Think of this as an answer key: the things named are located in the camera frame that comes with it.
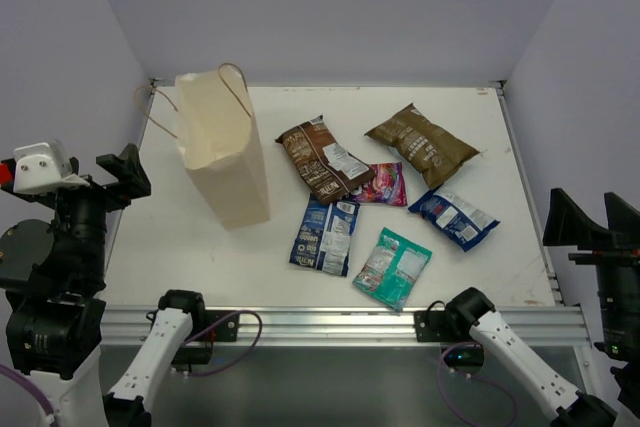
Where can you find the aluminium mounting rail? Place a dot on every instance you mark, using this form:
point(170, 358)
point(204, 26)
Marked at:
point(361, 327)

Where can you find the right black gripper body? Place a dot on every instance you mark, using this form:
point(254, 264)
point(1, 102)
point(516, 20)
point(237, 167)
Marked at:
point(619, 268)

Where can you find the brown kettle chips bag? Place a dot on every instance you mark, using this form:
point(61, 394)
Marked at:
point(329, 170)

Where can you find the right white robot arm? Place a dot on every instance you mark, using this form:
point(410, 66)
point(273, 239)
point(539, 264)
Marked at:
point(560, 400)

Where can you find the green snack packet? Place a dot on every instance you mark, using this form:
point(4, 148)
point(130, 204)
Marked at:
point(392, 269)

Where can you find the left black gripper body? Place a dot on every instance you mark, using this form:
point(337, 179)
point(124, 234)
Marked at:
point(80, 192)

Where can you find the beige paper bag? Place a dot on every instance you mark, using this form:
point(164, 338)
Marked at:
point(212, 163)

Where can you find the light blue snack bag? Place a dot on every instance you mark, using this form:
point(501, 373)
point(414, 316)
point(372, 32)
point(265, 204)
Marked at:
point(435, 153)

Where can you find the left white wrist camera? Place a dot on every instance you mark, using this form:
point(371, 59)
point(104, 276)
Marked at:
point(40, 169)

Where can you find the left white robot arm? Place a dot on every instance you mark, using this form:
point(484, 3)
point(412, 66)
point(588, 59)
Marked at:
point(52, 273)

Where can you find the purple pink candy bag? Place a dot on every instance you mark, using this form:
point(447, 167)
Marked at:
point(387, 187)

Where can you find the dark blue snack packet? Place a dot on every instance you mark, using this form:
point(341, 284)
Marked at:
point(461, 222)

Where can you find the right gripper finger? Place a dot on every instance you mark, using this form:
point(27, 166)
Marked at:
point(623, 221)
point(567, 225)

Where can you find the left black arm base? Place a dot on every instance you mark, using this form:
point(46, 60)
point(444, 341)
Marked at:
point(200, 351)

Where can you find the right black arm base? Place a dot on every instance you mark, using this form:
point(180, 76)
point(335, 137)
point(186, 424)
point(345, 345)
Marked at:
point(431, 325)

